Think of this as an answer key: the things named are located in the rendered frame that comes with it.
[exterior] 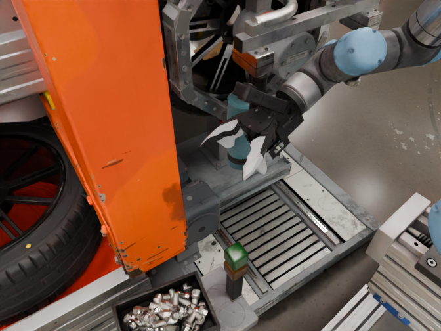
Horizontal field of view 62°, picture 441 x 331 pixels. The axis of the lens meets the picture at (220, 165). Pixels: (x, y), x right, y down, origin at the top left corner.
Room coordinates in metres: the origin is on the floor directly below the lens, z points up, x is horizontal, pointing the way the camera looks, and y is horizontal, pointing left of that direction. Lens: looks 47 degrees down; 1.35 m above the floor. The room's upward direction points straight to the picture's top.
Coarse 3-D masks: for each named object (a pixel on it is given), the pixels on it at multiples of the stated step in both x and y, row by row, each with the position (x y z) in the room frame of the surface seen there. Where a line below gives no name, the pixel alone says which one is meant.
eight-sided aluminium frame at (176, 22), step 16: (176, 0) 0.88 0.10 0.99; (192, 0) 0.85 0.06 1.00; (320, 0) 1.15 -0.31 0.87; (176, 16) 0.83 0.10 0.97; (192, 16) 0.85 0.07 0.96; (176, 32) 0.82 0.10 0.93; (320, 32) 1.10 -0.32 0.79; (176, 48) 0.82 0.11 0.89; (176, 64) 0.83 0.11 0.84; (176, 80) 0.86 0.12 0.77; (272, 80) 1.07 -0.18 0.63; (192, 96) 0.84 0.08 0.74; (208, 96) 0.92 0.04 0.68; (208, 112) 0.87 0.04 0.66; (224, 112) 0.91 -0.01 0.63
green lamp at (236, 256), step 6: (234, 246) 0.41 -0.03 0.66; (240, 246) 0.41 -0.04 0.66; (228, 252) 0.40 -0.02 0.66; (234, 252) 0.40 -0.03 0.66; (240, 252) 0.40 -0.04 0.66; (246, 252) 0.40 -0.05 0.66; (228, 258) 0.39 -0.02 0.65; (234, 258) 0.38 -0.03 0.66; (240, 258) 0.38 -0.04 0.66; (246, 258) 0.39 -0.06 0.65; (228, 264) 0.39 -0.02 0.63; (234, 264) 0.37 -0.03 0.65; (240, 264) 0.38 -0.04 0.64; (234, 270) 0.37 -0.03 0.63
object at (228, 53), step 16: (224, 0) 1.05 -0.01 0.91; (240, 0) 1.10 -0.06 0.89; (272, 0) 1.30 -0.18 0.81; (304, 0) 1.17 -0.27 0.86; (208, 16) 1.01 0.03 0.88; (192, 32) 0.97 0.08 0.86; (224, 32) 1.07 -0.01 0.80; (208, 48) 0.99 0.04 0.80; (224, 48) 1.03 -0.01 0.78; (192, 64) 0.96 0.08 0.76; (208, 64) 1.20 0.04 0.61; (224, 64) 1.03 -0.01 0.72; (192, 80) 1.02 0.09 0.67; (208, 80) 1.08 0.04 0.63; (224, 80) 1.10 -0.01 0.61; (240, 80) 1.10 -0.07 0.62; (224, 96) 1.00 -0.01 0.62
